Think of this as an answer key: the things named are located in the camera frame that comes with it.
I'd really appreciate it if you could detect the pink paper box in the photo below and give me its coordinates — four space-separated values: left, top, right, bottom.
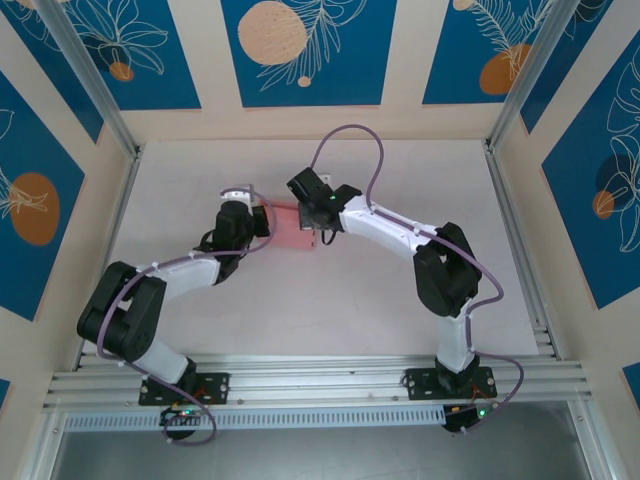
264 198 318 254

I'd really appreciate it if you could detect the grey metal sheet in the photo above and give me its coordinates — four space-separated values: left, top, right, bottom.
47 402 606 480

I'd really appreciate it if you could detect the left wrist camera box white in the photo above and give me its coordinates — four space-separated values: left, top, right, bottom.
222 187 257 207

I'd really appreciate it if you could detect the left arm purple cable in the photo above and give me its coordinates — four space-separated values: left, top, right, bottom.
95 185 280 445

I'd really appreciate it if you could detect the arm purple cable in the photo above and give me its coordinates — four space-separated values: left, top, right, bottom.
95 185 280 445
308 125 525 436

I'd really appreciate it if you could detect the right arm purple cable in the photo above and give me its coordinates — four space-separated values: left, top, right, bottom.
308 125 525 436

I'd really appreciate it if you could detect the aluminium side rail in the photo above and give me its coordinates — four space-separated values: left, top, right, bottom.
73 149 146 371
483 142 560 360

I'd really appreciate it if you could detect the blue floral wall panel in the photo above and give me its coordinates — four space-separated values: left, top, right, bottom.
221 0 399 108
64 0 202 111
542 49 640 310
0 0 105 145
422 0 557 106
519 0 640 134
0 72 86 322

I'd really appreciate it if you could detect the aluminium rail frame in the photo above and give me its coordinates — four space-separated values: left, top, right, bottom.
42 353 596 414

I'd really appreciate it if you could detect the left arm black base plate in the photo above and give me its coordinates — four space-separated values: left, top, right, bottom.
138 372 231 406

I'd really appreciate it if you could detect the grey slotted cable duct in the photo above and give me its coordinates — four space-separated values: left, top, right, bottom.
63 405 446 432

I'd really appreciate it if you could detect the aluminium corner post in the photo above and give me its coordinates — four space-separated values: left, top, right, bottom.
487 0 584 151
37 0 144 156

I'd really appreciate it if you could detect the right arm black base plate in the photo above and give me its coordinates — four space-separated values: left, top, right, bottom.
405 367 499 401

